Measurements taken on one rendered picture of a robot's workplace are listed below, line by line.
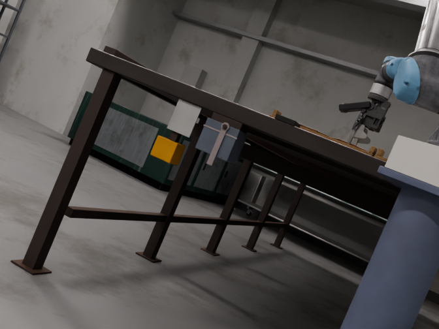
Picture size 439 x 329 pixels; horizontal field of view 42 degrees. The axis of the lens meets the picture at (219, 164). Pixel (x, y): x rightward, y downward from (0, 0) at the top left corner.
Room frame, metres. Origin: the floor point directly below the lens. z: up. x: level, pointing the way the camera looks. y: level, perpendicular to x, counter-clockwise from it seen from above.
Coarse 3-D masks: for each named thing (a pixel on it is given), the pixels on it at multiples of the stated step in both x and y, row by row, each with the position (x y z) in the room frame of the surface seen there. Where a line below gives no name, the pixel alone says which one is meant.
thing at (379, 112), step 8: (368, 96) 2.10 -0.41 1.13; (376, 96) 2.07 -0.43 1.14; (384, 104) 2.07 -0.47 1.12; (360, 112) 2.09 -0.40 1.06; (368, 112) 2.07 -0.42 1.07; (376, 112) 2.08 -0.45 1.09; (384, 112) 2.07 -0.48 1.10; (368, 120) 2.08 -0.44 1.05; (376, 120) 2.07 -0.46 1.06; (384, 120) 2.10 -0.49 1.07; (368, 128) 2.12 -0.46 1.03; (376, 128) 2.05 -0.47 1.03
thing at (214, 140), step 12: (216, 120) 2.05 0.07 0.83; (228, 120) 2.04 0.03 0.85; (204, 132) 2.04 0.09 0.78; (216, 132) 2.03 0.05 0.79; (228, 132) 2.01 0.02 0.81; (240, 132) 2.01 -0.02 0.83; (204, 144) 2.04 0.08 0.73; (216, 144) 2.02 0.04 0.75; (228, 144) 2.01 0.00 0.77; (240, 144) 2.06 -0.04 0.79; (216, 156) 2.02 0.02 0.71; (228, 156) 2.00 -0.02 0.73
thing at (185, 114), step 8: (176, 104) 2.13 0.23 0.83; (184, 104) 2.12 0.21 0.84; (192, 104) 2.10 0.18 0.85; (176, 112) 2.12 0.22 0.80; (184, 112) 2.11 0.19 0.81; (192, 112) 2.10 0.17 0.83; (176, 120) 2.12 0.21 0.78; (184, 120) 2.11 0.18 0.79; (192, 120) 2.10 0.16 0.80; (168, 128) 2.12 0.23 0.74; (176, 128) 2.11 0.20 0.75; (184, 128) 2.10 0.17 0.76; (192, 128) 2.09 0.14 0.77
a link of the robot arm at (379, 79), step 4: (388, 56) 2.09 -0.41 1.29; (392, 56) 2.08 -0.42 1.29; (384, 60) 2.10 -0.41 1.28; (388, 60) 2.07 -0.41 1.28; (384, 64) 2.08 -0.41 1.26; (380, 68) 2.10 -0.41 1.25; (380, 72) 2.08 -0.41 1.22; (376, 76) 2.10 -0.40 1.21; (380, 76) 2.08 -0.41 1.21; (376, 80) 2.09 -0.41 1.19; (380, 80) 2.07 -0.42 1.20; (384, 80) 2.07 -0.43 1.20; (384, 84) 2.07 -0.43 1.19; (388, 84) 2.06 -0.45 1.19; (392, 84) 2.07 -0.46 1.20; (392, 88) 2.08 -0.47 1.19
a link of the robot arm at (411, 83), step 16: (432, 0) 1.65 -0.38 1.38; (432, 16) 1.62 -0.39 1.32; (432, 32) 1.59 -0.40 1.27; (416, 48) 1.60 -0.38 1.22; (432, 48) 1.57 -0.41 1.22; (400, 64) 1.59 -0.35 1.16; (416, 64) 1.52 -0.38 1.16; (432, 64) 1.53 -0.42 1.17; (400, 80) 1.55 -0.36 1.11; (416, 80) 1.51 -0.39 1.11; (432, 80) 1.51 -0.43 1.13; (400, 96) 1.55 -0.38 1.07; (416, 96) 1.53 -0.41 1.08; (432, 96) 1.52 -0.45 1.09
